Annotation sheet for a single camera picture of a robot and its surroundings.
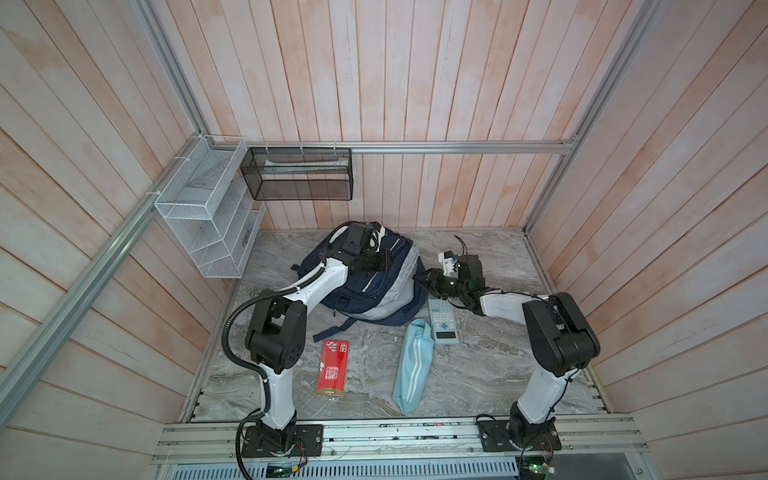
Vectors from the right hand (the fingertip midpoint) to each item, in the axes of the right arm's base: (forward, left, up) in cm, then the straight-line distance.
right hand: (415, 279), depth 93 cm
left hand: (+2, +7, +5) cm, 9 cm away
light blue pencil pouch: (-25, +1, -4) cm, 25 cm away
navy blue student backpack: (-7, +6, +2) cm, 9 cm away
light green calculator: (-10, -9, -8) cm, 16 cm away
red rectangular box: (-25, +24, -9) cm, 36 cm away
